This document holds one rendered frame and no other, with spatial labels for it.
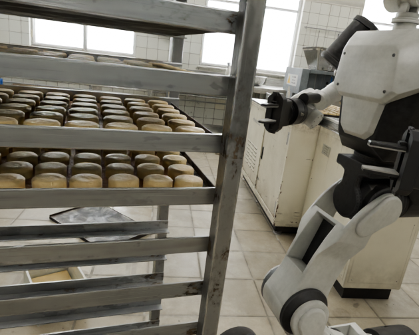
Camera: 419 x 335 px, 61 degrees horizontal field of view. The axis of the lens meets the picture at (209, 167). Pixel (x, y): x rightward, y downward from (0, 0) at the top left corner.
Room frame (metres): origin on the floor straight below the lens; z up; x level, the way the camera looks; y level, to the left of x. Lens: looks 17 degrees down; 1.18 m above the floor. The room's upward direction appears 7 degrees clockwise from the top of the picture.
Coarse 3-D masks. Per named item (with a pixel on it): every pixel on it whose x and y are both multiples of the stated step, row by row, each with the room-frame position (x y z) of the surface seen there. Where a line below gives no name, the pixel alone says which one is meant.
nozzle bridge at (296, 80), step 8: (288, 72) 2.56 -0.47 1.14; (296, 72) 2.40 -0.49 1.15; (304, 72) 2.30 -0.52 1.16; (312, 72) 2.31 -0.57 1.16; (320, 72) 2.32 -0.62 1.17; (328, 72) 2.33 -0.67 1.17; (288, 80) 2.53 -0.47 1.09; (296, 80) 2.38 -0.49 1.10; (304, 80) 2.31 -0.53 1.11; (312, 80) 2.40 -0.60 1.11; (320, 80) 2.41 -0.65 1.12; (328, 80) 2.42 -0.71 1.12; (288, 88) 2.50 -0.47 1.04; (296, 88) 2.35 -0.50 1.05; (304, 88) 2.31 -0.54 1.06; (320, 88) 2.41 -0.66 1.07; (288, 96) 2.48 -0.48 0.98
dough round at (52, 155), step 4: (48, 152) 0.64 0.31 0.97; (52, 152) 0.64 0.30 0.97; (56, 152) 0.65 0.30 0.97; (60, 152) 0.65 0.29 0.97; (44, 156) 0.61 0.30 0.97; (48, 156) 0.62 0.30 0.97; (52, 156) 0.62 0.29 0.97; (56, 156) 0.62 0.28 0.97; (60, 156) 0.62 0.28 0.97; (64, 156) 0.63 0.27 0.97; (68, 156) 0.64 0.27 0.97; (44, 160) 0.61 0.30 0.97; (48, 160) 0.60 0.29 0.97; (52, 160) 0.61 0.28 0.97; (56, 160) 0.61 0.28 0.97; (60, 160) 0.61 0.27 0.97; (64, 160) 0.62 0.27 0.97; (68, 160) 0.63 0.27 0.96; (68, 164) 0.63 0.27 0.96
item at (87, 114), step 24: (0, 96) 0.69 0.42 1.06; (24, 96) 0.71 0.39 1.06; (48, 96) 0.74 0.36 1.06; (0, 120) 0.48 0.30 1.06; (24, 120) 0.56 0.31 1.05; (48, 120) 0.52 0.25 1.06; (72, 120) 0.54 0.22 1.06; (96, 120) 0.58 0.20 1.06; (120, 120) 0.59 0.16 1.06; (144, 120) 0.61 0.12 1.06; (168, 120) 0.68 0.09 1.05
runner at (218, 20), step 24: (0, 0) 0.46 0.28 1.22; (24, 0) 0.45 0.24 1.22; (48, 0) 0.46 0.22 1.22; (72, 0) 0.47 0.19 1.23; (96, 0) 0.48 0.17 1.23; (120, 0) 0.49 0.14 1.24; (144, 0) 0.50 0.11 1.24; (168, 0) 0.51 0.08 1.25; (168, 24) 0.52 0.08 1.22; (192, 24) 0.53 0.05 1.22; (216, 24) 0.54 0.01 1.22
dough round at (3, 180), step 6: (0, 174) 0.50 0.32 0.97; (6, 174) 0.51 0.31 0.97; (12, 174) 0.51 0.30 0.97; (18, 174) 0.51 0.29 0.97; (0, 180) 0.48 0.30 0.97; (6, 180) 0.48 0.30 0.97; (12, 180) 0.49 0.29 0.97; (18, 180) 0.49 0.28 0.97; (24, 180) 0.50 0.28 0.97; (0, 186) 0.47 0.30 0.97; (6, 186) 0.47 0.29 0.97; (12, 186) 0.47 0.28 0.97; (18, 186) 0.48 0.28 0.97; (24, 186) 0.49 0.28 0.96
